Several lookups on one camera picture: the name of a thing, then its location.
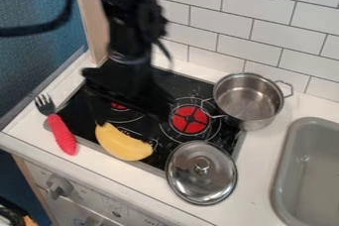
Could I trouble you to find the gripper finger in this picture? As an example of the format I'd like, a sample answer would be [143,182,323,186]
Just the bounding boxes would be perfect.
[83,85,110,127]
[139,106,164,145]

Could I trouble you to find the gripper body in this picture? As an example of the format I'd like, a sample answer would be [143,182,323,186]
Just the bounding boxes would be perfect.
[80,51,178,119]

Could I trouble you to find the silver lid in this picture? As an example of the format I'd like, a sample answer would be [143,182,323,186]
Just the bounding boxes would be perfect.
[164,140,239,206]

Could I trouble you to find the silver pot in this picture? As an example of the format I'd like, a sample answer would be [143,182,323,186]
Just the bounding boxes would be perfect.
[199,72,295,132]

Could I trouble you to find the toy stove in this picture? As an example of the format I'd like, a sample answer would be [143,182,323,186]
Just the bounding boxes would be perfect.
[42,64,250,179]

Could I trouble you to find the yellow toy banana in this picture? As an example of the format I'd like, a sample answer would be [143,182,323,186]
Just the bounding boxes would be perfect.
[93,122,156,163]

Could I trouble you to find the toy sink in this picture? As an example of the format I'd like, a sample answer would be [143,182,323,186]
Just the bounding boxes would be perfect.
[269,116,339,226]

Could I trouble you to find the red-handled fork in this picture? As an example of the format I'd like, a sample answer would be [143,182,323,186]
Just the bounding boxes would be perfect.
[33,92,80,157]

